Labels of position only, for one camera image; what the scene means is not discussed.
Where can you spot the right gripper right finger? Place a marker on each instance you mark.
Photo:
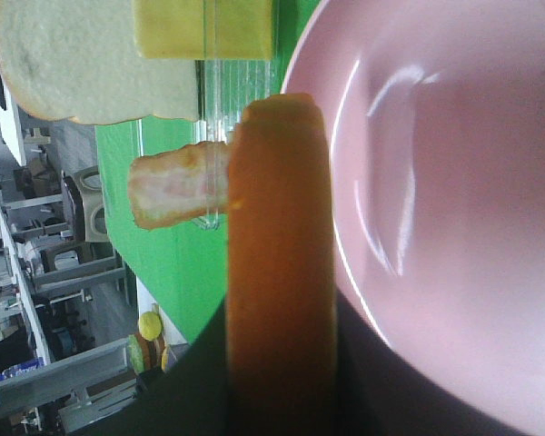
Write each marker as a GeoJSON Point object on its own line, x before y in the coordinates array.
{"type": "Point", "coordinates": [381, 394]}

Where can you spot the bread slice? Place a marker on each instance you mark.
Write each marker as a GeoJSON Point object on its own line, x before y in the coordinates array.
{"type": "Point", "coordinates": [77, 61]}
{"type": "Point", "coordinates": [281, 321]}

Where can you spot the bacon strip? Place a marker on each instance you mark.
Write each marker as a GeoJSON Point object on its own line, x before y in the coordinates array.
{"type": "Point", "coordinates": [177, 186]}

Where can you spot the pink round plate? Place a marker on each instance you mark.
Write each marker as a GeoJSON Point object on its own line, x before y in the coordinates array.
{"type": "Point", "coordinates": [435, 116]}

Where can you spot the left clear plastic tray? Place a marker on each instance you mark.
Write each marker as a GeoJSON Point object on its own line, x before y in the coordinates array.
{"type": "Point", "coordinates": [225, 88]}

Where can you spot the toy burger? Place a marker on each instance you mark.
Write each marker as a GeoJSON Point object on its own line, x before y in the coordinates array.
{"type": "Point", "coordinates": [147, 348]}

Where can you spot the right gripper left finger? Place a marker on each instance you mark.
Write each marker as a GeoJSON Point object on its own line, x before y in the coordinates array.
{"type": "Point", "coordinates": [190, 399]}

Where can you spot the green tablecloth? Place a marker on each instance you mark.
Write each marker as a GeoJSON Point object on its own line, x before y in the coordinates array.
{"type": "Point", "coordinates": [183, 268]}

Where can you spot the yellow cheese slice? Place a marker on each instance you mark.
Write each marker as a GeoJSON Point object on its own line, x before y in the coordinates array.
{"type": "Point", "coordinates": [205, 30]}

